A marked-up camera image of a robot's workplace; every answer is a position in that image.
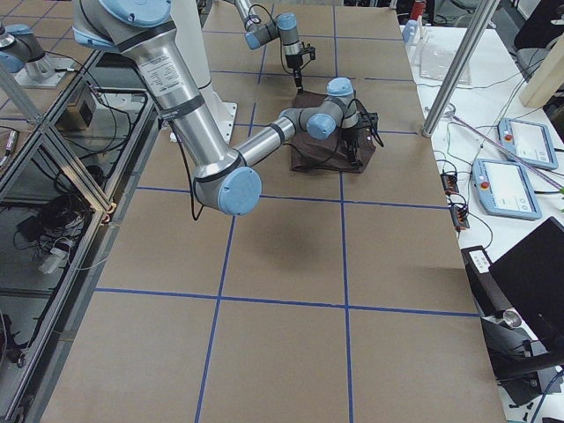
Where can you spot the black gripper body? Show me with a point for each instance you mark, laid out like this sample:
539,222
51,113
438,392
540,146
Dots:
351,136
293,63

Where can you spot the brown t-shirt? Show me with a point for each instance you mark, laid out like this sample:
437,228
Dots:
308,153

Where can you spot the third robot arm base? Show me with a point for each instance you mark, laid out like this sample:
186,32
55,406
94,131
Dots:
24,57

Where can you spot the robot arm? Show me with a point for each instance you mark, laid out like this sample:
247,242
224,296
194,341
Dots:
164,40
261,28

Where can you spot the clear plastic bag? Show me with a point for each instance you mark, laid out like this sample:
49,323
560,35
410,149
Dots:
435,60

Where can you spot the black relay board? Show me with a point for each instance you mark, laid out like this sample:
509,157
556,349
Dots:
449,183
459,215

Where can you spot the red bottle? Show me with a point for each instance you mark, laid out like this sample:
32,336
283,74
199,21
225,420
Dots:
418,8

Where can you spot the reacher grabber stick tool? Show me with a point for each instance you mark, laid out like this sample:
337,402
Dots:
498,145

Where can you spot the near blue teach pendant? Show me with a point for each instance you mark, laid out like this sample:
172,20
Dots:
504,189

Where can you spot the blue teach pendant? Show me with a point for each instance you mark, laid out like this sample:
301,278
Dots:
529,141
504,189

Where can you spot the far blue teach pendant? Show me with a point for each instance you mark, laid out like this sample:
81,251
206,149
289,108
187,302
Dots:
529,141

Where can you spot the black monitor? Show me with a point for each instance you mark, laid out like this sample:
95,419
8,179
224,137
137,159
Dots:
530,275

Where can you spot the aluminium frame post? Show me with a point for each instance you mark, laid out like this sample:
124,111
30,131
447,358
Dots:
470,41

